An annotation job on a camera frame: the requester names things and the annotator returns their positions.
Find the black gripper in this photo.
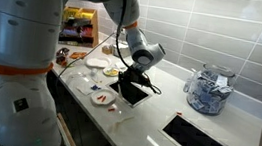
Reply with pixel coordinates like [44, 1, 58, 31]
[116, 69, 139, 100]

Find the cream plastic spoon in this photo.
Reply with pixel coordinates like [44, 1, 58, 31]
[115, 86, 125, 100]

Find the steel framed counter hole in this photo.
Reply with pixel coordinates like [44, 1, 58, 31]
[156, 110, 236, 146]
[103, 76, 155, 111]

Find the white paper plate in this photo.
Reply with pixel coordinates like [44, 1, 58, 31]
[89, 87, 118, 108]

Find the plate with yellow food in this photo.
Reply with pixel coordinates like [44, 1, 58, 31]
[101, 65, 121, 79]

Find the clear plastic cup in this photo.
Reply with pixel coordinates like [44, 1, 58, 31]
[88, 67, 100, 78]

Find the white plastic lid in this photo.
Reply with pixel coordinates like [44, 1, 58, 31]
[84, 55, 112, 70]

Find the clear plastic bag with blue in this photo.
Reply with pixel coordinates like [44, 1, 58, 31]
[64, 69, 105, 97]

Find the orange snack bag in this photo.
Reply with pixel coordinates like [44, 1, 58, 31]
[69, 50, 88, 62]

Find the wooden condiment organizer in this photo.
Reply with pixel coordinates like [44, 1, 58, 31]
[57, 4, 103, 49]

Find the small clear sanitizer bottle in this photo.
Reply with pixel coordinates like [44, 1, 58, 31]
[182, 68, 197, 95]

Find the dark snack bag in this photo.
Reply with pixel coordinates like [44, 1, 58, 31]
[53, 46, 72, 68]

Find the glass jar with blue packets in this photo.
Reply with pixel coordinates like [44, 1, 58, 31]
[185, 60, 239, 119]

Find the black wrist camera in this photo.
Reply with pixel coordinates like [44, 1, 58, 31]
[134, 72, 154, 87]

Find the thin grey cable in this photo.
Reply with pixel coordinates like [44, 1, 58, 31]
[57, 26, 117, 83]

